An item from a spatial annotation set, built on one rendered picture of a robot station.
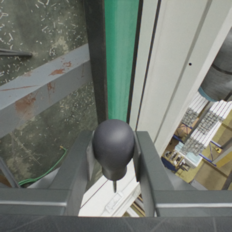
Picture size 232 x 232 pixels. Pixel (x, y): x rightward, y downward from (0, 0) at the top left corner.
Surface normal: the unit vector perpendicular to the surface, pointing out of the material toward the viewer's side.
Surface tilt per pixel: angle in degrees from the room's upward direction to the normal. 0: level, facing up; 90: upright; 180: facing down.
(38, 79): 90
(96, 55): 90
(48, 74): 90
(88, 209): 90
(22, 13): 0
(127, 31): 0
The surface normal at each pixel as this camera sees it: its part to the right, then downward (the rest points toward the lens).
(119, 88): 0.72, 0.55
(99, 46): -0.69, 0.57
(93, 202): 0.00, -0.60
